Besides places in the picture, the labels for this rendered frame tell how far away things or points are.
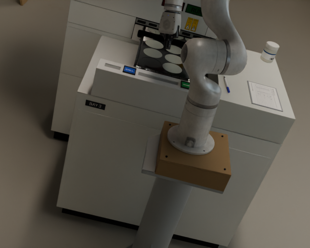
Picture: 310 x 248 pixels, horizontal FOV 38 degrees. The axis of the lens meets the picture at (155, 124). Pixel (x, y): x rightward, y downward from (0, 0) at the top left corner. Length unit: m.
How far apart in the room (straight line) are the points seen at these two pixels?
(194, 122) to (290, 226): 1.54
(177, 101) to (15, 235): 1.09
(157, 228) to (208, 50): 0.85
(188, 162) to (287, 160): 2.03
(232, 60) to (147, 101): 0.55
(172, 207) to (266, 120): 0.57
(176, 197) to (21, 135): 1.45
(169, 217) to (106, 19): 1.15
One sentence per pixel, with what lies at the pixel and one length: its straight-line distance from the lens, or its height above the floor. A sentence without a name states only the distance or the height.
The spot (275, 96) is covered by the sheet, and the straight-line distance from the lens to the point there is 2.16.
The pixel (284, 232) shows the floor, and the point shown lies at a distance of 2.98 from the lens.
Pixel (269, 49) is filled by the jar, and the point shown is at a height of 1.04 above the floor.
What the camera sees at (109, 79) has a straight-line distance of 1.94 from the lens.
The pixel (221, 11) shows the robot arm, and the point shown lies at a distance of 1.61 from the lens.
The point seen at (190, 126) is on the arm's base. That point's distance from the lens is 1.66.
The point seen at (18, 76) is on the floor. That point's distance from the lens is 3.61.
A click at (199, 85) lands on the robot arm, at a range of 1.56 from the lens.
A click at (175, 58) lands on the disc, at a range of 2.32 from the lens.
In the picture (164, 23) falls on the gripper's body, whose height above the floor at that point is 1.10.
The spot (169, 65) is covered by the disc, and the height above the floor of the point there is 0.90.
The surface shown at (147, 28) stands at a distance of 2.48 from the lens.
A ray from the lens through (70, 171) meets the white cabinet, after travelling 2.28.
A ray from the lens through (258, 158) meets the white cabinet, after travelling 2.16.
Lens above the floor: 1.89
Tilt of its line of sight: 34 degrees down
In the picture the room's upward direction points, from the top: 18 degrees clockwise
